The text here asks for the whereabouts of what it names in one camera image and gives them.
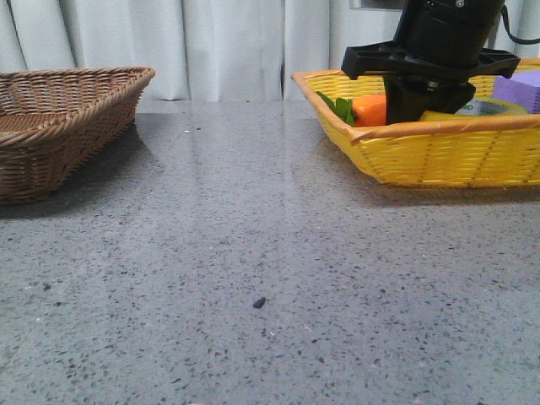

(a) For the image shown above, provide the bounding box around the orange toy carrot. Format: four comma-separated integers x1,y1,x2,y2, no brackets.
316,91,386,127

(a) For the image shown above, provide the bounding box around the black cable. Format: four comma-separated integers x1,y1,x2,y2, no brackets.
499,3,540,45

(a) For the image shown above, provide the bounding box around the brown wicker basket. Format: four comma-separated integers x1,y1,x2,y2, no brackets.
1,67,155,205

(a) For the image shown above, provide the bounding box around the white curtain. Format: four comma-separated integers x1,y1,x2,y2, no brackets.
0,0,540,102

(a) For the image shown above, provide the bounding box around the yellow woven basket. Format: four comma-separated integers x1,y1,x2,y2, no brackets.
292,70,539,187

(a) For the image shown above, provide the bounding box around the yellow-green tape roll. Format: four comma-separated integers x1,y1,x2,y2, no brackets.
419,97,528,122

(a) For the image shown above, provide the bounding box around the purple foam block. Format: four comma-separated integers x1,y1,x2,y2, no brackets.
492,70,540,114

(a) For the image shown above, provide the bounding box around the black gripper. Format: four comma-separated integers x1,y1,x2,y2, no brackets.
341,1,520,125

